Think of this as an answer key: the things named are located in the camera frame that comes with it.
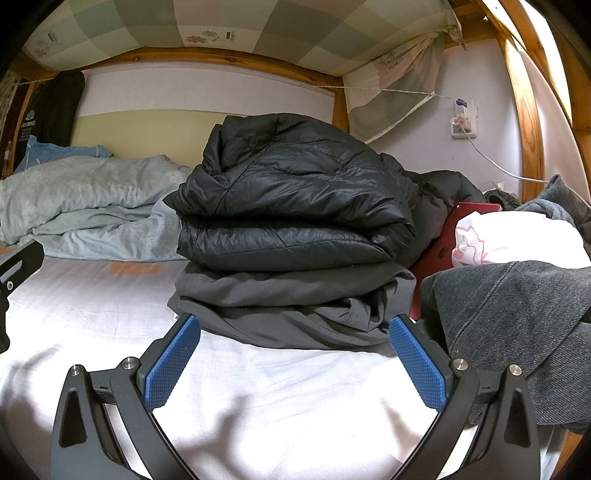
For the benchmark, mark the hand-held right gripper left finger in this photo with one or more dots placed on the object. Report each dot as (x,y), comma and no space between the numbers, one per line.
(173,364)

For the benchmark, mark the checked hanging curtain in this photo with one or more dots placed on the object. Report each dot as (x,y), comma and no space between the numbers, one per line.
(392,69)

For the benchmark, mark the white wall socket with charger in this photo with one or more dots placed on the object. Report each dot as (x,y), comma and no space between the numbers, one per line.
(461,124)

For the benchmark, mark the wooden bunk bed frame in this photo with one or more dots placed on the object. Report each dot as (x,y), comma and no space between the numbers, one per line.
(231,55)

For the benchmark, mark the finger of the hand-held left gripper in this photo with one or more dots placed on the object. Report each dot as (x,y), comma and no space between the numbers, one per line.
(21,265)

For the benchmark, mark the black hanging garment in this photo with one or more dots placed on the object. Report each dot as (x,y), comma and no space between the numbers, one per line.
(51,115)

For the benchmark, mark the black puffer jacket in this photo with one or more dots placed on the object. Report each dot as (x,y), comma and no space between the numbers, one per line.
(286,184)

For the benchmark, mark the white plush pillow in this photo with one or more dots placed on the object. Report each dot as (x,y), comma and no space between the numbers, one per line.
(517,235)

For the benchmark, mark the light blue quilt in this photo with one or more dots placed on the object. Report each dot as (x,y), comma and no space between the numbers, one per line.
(83,198)

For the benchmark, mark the red tablet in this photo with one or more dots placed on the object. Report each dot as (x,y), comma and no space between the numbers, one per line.
(443,244)

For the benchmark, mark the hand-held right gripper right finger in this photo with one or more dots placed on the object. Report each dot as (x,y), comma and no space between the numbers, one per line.
(418,364)

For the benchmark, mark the black thick coat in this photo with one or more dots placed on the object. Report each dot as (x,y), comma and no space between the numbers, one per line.
(438,194)

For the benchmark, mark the grey folded garment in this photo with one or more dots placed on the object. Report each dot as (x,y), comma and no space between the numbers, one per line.
(277,295)

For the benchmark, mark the dark grey twill garment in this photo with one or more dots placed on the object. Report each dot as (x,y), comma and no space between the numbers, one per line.
(521,314)

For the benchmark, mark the brown patterned curtain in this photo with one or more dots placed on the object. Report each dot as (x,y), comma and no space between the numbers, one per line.
(7,106)

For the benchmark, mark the checked bunk mattress sheet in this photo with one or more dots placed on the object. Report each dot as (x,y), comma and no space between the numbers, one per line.
(231,18)

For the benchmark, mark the grey knit garment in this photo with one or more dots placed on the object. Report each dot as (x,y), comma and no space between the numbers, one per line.
(554,198)

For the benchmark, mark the blue pillow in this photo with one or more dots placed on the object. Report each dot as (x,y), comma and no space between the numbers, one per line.
(51,154)

